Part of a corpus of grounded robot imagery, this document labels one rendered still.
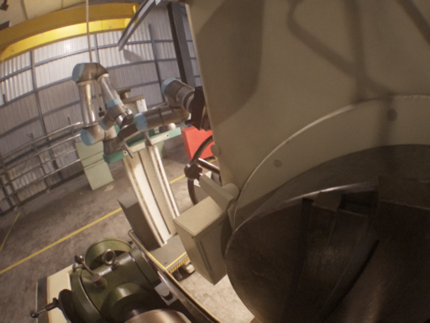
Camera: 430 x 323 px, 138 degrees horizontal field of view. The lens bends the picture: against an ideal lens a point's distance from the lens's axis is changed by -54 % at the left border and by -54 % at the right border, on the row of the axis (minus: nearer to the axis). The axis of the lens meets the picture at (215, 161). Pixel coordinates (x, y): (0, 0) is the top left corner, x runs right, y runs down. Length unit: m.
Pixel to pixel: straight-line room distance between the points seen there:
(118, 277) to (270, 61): 0.55
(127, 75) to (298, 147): 10.01
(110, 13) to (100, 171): 5.74
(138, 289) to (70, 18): 7.59
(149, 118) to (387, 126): 0.67
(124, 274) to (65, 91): 9.43
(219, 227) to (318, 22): 0.46
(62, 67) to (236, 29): 9.88
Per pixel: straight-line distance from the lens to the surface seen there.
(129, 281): 0.50
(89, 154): 5.56
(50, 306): 0.63
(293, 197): 0.17
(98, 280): 0.50
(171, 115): 0.68
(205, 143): 0.66
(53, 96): 9.69
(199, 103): 0.53
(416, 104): 0.21
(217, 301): 1.80
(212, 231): 0.46
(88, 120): 1.21
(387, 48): 0.24
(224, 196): 0.34
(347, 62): 0.23
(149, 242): 2.05
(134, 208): 1.82
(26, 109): 9.96
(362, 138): 0.21
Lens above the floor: 1.61
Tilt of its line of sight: 20 degrees down
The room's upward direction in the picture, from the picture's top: 12 degrees counter-clockwise
